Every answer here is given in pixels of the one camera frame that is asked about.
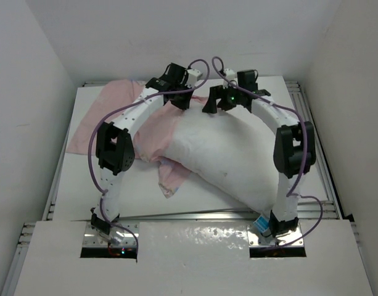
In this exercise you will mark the white front cover board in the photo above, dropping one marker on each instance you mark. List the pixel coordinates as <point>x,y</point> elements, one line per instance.
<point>183,258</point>

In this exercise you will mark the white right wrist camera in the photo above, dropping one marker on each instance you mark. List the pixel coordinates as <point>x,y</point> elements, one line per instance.
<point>229,74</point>

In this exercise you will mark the blue white pillow label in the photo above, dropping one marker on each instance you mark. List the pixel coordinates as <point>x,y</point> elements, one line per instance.
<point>261,223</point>

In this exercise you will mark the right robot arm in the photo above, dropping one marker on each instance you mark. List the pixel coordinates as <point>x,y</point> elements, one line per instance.
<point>294,148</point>

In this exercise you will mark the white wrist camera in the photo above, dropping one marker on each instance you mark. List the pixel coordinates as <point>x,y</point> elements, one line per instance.
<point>229,74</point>
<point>193,76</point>

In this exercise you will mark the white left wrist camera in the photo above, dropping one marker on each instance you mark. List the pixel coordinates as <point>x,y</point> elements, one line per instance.
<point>193,76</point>

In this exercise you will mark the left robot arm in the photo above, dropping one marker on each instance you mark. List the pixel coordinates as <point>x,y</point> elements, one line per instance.
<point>112,139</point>

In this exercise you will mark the white pillow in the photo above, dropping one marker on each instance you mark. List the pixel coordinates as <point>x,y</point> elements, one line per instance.
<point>230,150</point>

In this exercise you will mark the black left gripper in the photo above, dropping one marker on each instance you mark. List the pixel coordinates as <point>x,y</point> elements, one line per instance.
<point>185,104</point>

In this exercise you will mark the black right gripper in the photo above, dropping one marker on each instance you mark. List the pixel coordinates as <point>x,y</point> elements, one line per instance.
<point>216,92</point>

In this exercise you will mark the pink purple pillowcase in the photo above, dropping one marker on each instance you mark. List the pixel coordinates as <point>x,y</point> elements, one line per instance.
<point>153,137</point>

